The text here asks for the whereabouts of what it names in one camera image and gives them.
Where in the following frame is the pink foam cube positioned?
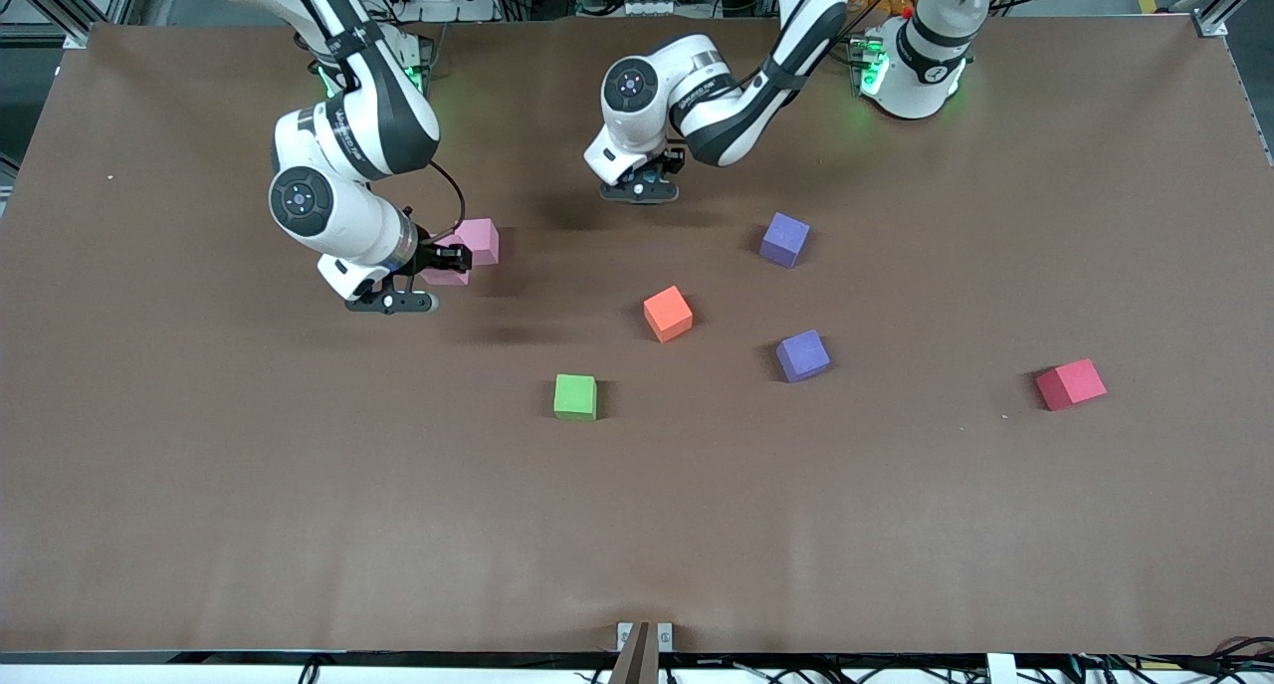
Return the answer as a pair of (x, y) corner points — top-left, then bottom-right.
(418, 232), (471, 287)
(455, 218), (500, 267)

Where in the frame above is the purple foam cube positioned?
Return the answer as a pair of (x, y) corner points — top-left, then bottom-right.
(758, 211), (811, 269)
(775, 329), (831, 383)

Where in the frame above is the orange foam cube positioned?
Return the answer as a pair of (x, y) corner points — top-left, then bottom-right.
(642, 285), (695, 344)

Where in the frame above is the green foam cube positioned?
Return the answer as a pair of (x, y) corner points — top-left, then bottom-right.
(553, 373), (598, 422)

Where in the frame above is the brown table cover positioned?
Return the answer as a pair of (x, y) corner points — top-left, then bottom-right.
(0, 15), (1274, 655)

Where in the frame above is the red foam cube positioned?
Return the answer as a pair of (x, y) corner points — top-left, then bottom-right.
(1034, 357), (1108, 412)

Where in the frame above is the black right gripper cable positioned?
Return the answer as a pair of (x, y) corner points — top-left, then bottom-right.
(403, 158), (467, 247)

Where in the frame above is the small metal bracket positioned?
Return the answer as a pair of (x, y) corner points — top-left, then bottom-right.
(616, 621), (675, 654)

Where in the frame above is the brown slanted post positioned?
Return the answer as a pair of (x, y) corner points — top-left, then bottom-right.
(608, 621), (661, 684)

